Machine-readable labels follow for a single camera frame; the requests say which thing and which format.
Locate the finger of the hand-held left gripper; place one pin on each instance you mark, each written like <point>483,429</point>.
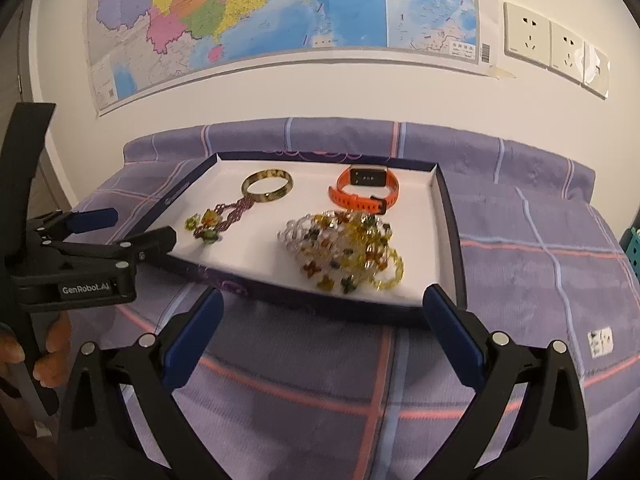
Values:
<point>92,219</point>
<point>150,242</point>

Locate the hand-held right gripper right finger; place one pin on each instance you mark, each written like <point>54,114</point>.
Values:
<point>455,340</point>

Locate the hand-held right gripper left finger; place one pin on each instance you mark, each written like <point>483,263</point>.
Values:
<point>192,340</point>

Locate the white tray with dark rim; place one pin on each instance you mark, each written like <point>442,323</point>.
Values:
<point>260,240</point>

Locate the person's left hand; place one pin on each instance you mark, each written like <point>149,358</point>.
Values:
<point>55,347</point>

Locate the purple plaid blanket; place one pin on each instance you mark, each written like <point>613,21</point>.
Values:
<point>525,285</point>

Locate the green-brown bangle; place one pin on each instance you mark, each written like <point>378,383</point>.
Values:
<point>250,192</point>

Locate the grey wooden panel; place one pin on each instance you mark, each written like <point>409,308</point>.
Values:
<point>17,60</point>

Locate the white blanket label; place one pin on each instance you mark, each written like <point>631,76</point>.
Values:
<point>600,342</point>

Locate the orange smart band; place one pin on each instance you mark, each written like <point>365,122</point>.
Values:
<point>350,200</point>

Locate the teal plastic basket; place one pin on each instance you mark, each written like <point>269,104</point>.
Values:
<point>632,250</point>

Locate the clear tape piece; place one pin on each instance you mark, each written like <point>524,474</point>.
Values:
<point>500,72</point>

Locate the colourful wall map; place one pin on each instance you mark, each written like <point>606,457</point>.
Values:
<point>325,5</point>

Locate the white wall socket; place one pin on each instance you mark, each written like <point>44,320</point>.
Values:
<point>527,35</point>
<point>597,72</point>
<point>567,52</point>

